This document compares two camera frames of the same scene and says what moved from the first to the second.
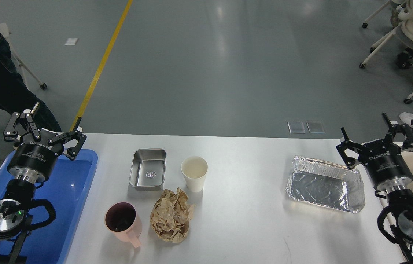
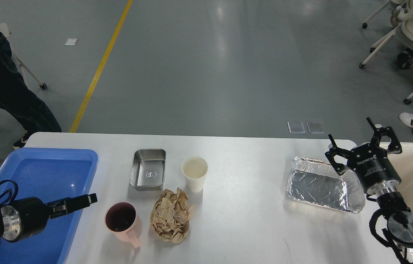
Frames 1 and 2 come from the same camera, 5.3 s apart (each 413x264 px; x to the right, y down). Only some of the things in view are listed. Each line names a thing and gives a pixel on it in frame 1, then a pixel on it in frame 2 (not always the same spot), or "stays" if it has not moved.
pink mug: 122,219 stays
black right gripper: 387,168 -> 376,173
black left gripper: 32,160 -> 25,217
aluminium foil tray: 328,184 stays
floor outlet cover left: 296,127 stays
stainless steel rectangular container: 148,169 stays
